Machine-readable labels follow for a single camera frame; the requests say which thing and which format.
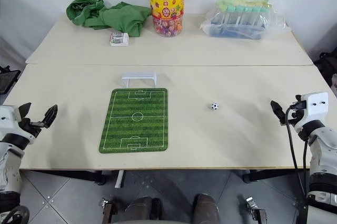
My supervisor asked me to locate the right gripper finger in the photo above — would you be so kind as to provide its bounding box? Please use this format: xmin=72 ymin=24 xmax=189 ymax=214
xmin=294 ymin=94 xmax=307 ymax=109
xmin=270 ymin=99 xmax=287 ymax=126

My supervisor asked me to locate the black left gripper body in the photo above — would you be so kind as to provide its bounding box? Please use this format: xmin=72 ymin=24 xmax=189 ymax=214
xmin=19 ymin=118 xmax=43 ymax=139

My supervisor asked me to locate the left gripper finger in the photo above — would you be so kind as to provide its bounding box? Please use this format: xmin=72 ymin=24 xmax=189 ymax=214
xmin=18 ymin=102 xmax=32 ymax=124
xmin=31 ymin=104 xmax=58 ymax=129

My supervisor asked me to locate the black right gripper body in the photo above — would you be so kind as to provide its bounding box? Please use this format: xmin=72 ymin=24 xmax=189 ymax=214
xmin=283 ymin=109 xmax=304 ymax=129

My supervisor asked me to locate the green soccer field mat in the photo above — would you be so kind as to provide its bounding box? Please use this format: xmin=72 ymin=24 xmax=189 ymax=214
xmin=98 ymin=87 xmax=169 ymax=154

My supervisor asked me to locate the small white goal frame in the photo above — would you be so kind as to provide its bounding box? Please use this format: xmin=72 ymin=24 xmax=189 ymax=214
xmin=121 ymin=71 xmax=159 ymax=88

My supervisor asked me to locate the black stand beside table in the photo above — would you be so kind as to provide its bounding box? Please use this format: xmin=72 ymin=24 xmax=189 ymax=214
xmin=0 ymin=65 xmax=22 ymax=96

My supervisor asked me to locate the black equipment beside table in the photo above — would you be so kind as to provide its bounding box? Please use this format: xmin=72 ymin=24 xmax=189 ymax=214
xmin=312 ymin=52 xmax=337 ymax=88

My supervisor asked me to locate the test tube with teal cap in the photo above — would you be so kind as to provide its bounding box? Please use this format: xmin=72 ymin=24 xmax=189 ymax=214
xmin=243 ymin=6 xmax=253 ymax=27
xmin=252 ymin=7 xmax=261 ymax=27
xmin=235 ymin=6 xmax=244 ymax=26
xmin=225 ymin=5 xmax=236 ymax=26
xmin=260 ymin=7 xmax=270 ymax=27

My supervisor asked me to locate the blue test tube rack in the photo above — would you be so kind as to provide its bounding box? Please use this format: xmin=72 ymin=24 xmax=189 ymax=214
xmin=206 ymin=17 xmax=268 ymax=40

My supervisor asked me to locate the white table leg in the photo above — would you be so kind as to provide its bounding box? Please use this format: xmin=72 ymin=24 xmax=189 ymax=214
xmin=114 ymin=170 xmax=126 ymax=189

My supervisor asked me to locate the clear plastic bag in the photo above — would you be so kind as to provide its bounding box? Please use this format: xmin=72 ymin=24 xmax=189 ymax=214
xmin=199 ymin=0 xmax=287 ymax=41

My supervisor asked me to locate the small white printed box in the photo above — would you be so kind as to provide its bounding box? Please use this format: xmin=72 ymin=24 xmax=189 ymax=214
xmin=108 ymin=32 xmax=130 ymax=47

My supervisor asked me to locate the crumpled green cloth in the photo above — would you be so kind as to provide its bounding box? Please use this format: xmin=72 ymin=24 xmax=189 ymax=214
xmin=65 ymin=0 xmax=153 ymax=37

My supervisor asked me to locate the dark rounded shape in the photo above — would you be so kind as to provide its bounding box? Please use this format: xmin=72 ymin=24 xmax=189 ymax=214
xmin=193 ymin=193 xmax=221 ymax=224

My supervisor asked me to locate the candy jar with orange lid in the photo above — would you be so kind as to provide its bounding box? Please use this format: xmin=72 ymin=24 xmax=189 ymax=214
xmin=146 ymin=0 xmax=186 ymax=38

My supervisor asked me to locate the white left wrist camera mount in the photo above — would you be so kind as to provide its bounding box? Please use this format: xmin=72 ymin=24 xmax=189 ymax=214
xmin=0 ymin=105 xmax=21 ymax=131

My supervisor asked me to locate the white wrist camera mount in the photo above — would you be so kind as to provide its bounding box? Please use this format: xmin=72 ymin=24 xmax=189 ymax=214
xmin=0 ymin=105 xmax=21 ymax=131
xmin=294 ymin=92 xmax=330 ymax=134

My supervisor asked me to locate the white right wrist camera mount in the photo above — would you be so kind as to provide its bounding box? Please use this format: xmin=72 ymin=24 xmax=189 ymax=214
xmin=294 ymin=92 xmax=330 ymax=134

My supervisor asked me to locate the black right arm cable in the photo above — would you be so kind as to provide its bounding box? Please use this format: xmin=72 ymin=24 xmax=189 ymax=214
xmin=285 ymin=103 xmax=310 ymax=205

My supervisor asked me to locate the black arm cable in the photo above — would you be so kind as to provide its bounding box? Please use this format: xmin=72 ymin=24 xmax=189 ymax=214
xmin=285 ymin=103 xmax=310 ymax=205
xmin=0 ymin=204 xmax=31 ymax=224

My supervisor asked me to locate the black table frame bar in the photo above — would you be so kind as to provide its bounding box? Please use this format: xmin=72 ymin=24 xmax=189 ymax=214
xmin=30 ymin=170 xmax=107 ymax=186
xmin=241 ymin=168 xmax=311 ymax=183

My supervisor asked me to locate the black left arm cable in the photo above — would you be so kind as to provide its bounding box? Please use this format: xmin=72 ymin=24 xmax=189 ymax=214
xmin=0 ymin=204 xmax=31 ymax=224

